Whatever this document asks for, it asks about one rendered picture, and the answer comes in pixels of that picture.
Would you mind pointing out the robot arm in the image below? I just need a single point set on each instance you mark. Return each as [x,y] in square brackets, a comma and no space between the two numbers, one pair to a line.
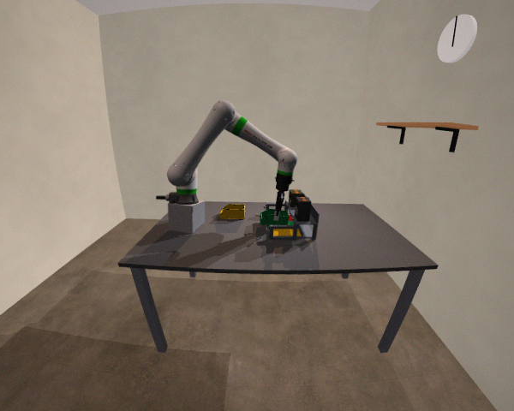
[221,114]

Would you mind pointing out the yellow bin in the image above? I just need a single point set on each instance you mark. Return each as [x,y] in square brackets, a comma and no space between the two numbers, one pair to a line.
[233,211]

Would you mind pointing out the green bin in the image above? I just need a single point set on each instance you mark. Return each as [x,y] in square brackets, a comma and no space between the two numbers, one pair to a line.
[266,217]

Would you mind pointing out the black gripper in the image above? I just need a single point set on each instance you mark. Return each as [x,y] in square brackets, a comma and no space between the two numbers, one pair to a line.
[280,199]

